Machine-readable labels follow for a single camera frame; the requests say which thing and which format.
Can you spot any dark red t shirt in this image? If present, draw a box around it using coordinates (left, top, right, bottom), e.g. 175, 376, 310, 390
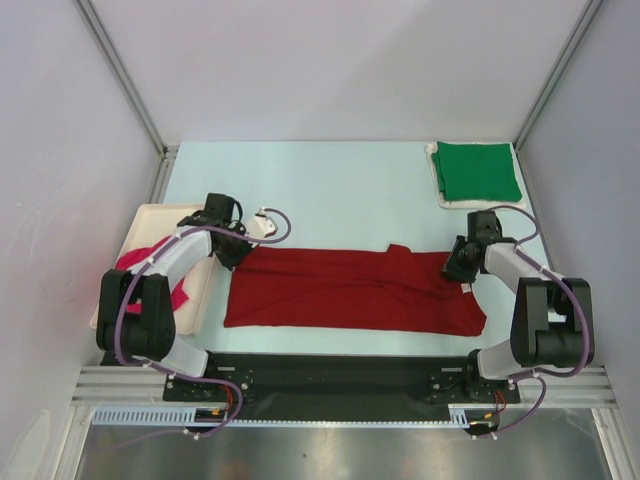
224, 244, 487, 337

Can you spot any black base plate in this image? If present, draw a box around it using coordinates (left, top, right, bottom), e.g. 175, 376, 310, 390
163, 353, 522, 419

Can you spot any pink t shirt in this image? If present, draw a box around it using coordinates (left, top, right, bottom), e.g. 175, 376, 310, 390
115, 236, 189, 312

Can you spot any folded white t shirt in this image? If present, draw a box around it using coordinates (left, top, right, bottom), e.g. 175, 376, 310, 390
424, 141, 528, 211

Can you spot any aluminium frame post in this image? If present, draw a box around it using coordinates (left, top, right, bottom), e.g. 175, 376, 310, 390
72, 0, 179, 204
513, 0, 609, 151

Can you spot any right aluminium frame post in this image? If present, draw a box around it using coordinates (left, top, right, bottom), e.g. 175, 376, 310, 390
513, 0, 609, 151

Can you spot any left aluminium frame post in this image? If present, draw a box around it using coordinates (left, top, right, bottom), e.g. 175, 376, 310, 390
72, 0, 179, 204

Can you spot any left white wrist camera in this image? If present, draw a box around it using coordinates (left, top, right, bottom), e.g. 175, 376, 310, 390
245, 214, 278, 243

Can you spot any folded green t shirt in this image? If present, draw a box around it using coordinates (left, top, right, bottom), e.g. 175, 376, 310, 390
431, 140, 524, 203

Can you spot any white cable duct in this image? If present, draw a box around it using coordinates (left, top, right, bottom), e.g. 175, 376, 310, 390
91, 405, 497, 430

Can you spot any white plastic tray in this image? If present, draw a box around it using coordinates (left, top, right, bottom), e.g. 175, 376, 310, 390
117, 203, 219, 335

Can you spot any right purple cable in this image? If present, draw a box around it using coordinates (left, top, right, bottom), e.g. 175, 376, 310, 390
469, 203, 594, 441

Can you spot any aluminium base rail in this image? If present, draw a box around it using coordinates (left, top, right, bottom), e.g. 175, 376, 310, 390
71, 366, 617, 408

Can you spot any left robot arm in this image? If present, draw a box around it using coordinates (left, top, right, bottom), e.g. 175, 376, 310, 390
96, 193, 253, 400

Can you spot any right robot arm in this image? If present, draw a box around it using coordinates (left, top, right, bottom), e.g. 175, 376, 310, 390
442, 208, 595, 401

